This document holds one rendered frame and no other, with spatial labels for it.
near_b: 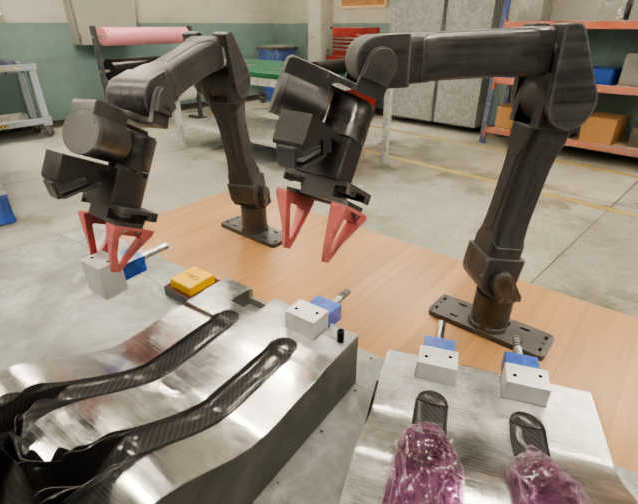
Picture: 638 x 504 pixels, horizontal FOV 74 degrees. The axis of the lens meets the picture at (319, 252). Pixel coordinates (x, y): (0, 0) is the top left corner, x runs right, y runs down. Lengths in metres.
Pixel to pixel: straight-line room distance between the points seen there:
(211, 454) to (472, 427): 0.29
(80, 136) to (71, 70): 6.57
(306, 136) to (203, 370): 0.31
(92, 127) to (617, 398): 0.80
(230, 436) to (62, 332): 0.45
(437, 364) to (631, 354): 0.38
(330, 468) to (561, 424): 0.28
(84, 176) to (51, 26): 6.52
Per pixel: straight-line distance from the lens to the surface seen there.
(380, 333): 0.75
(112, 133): 0.62
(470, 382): 0.61
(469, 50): 0.58
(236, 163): 0.97
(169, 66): 0.74
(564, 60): 0.62
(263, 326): 0.61
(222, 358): 0.58
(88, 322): 0.86
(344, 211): 0.50
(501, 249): 0.69
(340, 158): 0.51
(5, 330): 0.92
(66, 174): 0.63
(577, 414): 0.62
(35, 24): 7.09
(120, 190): 0.66
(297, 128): 0.47
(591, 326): 0.90
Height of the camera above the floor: 1.27
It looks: 28 degrees down
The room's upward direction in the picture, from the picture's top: straight up
